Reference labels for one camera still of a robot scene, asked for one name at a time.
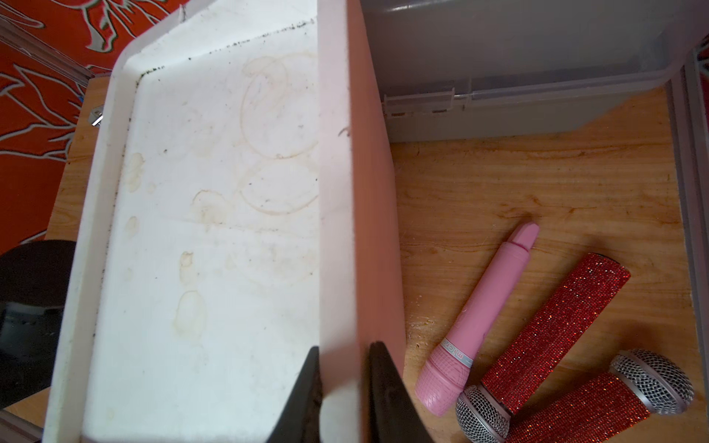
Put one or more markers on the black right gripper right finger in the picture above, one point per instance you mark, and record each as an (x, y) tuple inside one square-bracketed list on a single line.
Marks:
[(392, 417)]

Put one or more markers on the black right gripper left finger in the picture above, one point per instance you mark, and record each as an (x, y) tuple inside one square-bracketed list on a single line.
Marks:
[(299, 420)]

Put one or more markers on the pink microphone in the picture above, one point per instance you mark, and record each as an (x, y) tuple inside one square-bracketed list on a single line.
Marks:
[(448, 367)]

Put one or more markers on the red glitter microphone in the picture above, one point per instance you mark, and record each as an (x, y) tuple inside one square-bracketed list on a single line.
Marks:
[(484, 411), (639, 383)]

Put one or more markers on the white drawer cabinet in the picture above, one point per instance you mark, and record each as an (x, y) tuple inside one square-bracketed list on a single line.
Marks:
[(240, 211)]

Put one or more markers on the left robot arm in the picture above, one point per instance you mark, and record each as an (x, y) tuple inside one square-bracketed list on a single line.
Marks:
[(34, 287)]

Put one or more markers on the grey plastic storage box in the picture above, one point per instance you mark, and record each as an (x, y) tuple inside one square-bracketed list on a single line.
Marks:
[(451, 70)]

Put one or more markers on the clear glass tube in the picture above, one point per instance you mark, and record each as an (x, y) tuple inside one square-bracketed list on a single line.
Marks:
[(96, 116)]

